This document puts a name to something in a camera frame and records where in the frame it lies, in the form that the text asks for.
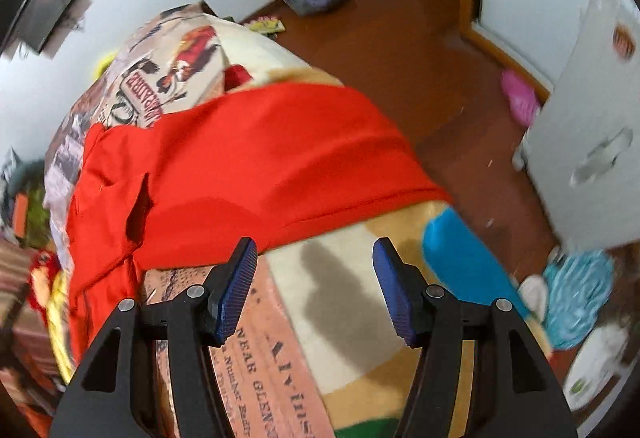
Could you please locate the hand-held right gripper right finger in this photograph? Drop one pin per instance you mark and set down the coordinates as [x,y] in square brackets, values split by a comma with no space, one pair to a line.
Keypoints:
[395,299]

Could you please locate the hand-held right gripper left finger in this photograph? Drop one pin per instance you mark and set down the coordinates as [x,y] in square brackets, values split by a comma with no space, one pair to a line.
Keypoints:
[235,294]

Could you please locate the white plastic bag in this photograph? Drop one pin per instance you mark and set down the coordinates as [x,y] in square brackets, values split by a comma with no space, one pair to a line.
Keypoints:
[595,368]

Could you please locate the red plush toy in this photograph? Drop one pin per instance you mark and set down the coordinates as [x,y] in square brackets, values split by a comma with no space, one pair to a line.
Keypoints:
[42,278]

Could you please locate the striped brown curtain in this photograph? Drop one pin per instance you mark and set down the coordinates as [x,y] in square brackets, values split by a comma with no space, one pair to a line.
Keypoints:
[20,298]

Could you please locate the yellow soft item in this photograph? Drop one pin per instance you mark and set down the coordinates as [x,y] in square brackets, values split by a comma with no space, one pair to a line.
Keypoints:
[105,62]

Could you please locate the colourful snack packet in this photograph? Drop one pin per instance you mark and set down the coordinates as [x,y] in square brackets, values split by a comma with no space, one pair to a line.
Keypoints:
[266,24]

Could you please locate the orange box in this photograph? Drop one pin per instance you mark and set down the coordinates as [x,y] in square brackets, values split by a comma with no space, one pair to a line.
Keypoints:
[21,213]

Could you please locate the red garment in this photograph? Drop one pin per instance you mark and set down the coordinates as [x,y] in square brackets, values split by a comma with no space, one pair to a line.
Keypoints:
[250,158]

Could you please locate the printed blanket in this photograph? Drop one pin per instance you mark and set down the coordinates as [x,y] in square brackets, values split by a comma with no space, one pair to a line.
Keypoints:
[320,318]

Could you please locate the teal cloth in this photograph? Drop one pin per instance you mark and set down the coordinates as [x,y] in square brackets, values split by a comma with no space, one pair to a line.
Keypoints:
[577,298]

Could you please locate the pink slipper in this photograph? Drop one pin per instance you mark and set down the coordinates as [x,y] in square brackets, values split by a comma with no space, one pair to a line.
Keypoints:
[520,95]

